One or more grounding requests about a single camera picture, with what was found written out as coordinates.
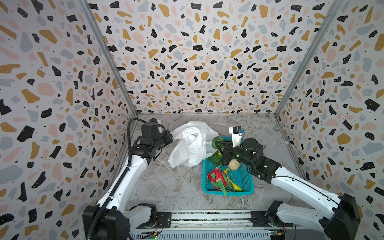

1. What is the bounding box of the green bumpy fruit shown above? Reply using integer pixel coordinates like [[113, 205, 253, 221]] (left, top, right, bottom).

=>
[[209, 151, 223, 166]]

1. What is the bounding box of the white plastic bag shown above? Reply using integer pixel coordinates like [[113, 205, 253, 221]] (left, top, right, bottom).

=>
[[169, 121, 219, 168]]

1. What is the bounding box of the red dragon fruit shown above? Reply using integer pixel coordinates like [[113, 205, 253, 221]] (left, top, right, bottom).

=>
[[207, 167, 229, 196]]

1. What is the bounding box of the green lime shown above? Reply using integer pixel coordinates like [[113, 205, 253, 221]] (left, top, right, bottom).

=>
[[212, 137, 224, 149]]

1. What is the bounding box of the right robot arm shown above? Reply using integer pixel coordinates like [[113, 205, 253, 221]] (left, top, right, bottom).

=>
[[212, 138, 361, 240]]

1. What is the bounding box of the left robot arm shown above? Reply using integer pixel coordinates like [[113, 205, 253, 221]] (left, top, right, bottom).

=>
[[83, 118, 173, 240]]

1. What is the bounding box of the teal plastic basket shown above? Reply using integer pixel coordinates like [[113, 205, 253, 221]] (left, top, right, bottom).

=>
[[202, 136, 255, 196]]

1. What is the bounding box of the yellow banana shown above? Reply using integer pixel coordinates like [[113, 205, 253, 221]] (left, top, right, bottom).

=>
[[222, 168, 243, 193]]

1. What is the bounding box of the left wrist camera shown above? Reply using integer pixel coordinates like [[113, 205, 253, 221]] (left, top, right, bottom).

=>
[[148, 118, 162, 125]]

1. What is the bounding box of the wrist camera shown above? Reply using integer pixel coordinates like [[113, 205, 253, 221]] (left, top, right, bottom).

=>
[[148, 118, 162, 125], [229, 126, 244, 148]]

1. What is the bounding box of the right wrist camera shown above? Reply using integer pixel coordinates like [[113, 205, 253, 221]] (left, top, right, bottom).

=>
[[229, 126, 244, 148]]

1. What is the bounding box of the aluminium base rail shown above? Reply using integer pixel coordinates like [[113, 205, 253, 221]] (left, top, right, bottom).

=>
[[131, 210, 327, 240]]

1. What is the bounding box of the black corrugated cable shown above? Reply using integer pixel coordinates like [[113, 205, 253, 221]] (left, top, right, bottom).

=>
[[85, 117, 148, 240]]

